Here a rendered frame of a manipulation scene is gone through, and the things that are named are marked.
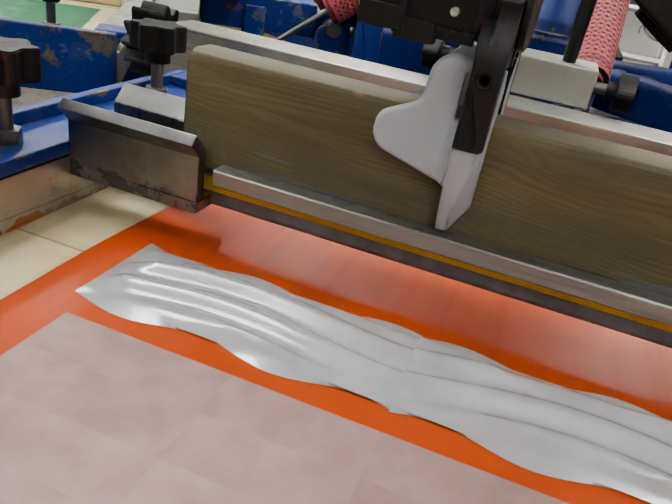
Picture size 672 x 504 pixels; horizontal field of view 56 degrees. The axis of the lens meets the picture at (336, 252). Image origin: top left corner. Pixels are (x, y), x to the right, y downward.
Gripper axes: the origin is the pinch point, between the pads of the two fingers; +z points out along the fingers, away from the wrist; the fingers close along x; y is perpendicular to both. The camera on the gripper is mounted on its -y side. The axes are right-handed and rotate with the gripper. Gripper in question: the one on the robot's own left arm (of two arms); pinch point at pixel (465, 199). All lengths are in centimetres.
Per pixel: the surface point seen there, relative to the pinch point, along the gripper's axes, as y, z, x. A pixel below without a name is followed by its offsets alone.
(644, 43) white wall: -49, 20, -412
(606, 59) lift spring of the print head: -7.6, -4.4, -44.9
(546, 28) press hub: 1, -4, -76
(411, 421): -1.2, 7.0, 11.4
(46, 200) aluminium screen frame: 25.3, 6.0, 4.9
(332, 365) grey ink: 3.3, 6.6, 10.0
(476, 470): -4.5, 7.0, 13.0
